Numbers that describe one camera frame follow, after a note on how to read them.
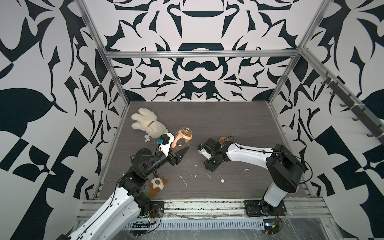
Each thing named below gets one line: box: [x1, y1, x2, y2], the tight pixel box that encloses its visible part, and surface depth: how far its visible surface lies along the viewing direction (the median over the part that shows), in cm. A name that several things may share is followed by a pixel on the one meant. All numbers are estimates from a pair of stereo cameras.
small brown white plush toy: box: [148, 175, 168, 198], surface depth 81 cm
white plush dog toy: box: [130, 108, 169, 139], surface depth 99 cm
